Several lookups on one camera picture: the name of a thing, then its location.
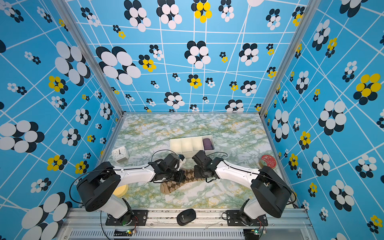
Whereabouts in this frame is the yellow round sponge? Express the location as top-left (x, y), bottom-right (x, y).
top-left (113, 185), bottom-right (129, 198)

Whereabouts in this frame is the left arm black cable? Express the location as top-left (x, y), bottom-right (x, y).
top-left (68, 149), bottom-right (181, 240)

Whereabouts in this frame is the right green circuit board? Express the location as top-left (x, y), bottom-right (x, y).
top-left (243, 229), bottom-right (266, 240)

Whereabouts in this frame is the green circuit board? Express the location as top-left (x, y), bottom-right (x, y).
top-left (114, 230), bottom-right (136, 237)
top-left (243, 229), bottom-right (266, 240)

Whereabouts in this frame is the beige argyle sock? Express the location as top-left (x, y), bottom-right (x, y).
top-left (159, 168), bottom-right (208, 195)

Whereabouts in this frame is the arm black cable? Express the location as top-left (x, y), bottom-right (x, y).
top-left (206, 151), bottom-right (301, 209)
top-left (68, 149), bottom-right (181, 240)

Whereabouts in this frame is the round red lid tin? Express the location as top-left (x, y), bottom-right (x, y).
top-left (259, 155), bottom-right (277, 170)

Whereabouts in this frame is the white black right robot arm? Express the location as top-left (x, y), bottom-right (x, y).
top-left (192, 151), bottom-right (293, 226)

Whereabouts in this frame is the white compartment organizer tray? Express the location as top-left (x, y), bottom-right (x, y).
top-left (169, 135), bottom-right (216, 158)

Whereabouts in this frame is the purple rolled sock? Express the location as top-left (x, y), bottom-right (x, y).
top-left (203, 138), bottom-right (215, 151)

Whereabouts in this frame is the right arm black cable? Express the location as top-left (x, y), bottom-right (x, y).
top-left (206, 151), bottom-right (301, 209)

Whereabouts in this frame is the black computer mouse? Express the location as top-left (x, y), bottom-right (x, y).
top-left (176, 209), bottom-right (197, 226)

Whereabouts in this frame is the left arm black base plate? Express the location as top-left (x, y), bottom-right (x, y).
top-left (105, 210), bottom-right (149, 227)

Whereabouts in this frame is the white square alarm clock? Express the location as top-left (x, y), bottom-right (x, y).
top-left (112, 146), bottom-right (130, 163)

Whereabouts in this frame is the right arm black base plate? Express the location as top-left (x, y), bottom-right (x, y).
top-left (224, 210), bottom-right (269, 228)

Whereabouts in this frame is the aluminium front rail frame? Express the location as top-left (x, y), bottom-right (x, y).
top-left (57, 209), bottom-right (318, 240)

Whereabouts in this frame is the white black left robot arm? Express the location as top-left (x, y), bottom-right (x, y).
top-left (77, 152), bottom-right (186, 223)

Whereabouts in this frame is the left green circuit board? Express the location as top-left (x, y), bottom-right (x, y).
top-left (114, 230), bottom-right (136, 237)

